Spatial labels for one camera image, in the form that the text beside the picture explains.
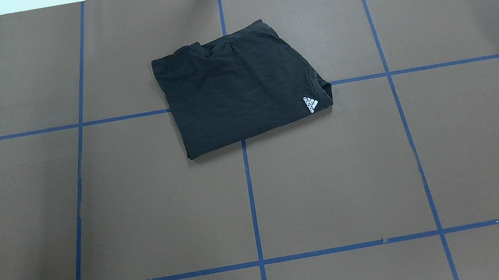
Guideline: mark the black graphic t-shirt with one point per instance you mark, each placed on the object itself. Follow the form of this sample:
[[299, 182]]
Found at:
[[238, 86]]

